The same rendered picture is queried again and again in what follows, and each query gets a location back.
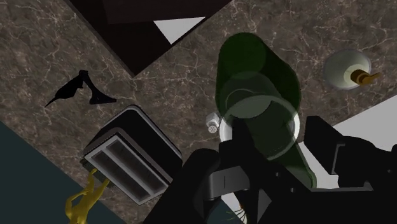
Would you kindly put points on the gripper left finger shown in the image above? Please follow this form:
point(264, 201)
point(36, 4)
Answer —
point(186, 183)

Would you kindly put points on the dark green glass bottle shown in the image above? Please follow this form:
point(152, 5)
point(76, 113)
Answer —
point(248, 62)

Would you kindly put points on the white round bowl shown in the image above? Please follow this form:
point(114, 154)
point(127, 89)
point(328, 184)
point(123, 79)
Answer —
point(225, 131)

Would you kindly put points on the white soap dispenser gold pump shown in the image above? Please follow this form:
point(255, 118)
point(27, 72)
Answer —
point(342, 69)

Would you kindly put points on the black bird figure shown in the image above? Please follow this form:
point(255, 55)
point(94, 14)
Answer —
point(69, 88)

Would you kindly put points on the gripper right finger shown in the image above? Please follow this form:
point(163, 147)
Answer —
point(356, 161)

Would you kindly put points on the small white salt shaker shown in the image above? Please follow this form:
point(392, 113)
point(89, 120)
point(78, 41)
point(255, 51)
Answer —
point(212, 122)

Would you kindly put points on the black and silver toaster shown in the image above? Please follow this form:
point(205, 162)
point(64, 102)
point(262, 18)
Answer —
point(136, 149)

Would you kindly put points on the golden figure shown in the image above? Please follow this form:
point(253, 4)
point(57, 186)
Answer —
point(82, 206)

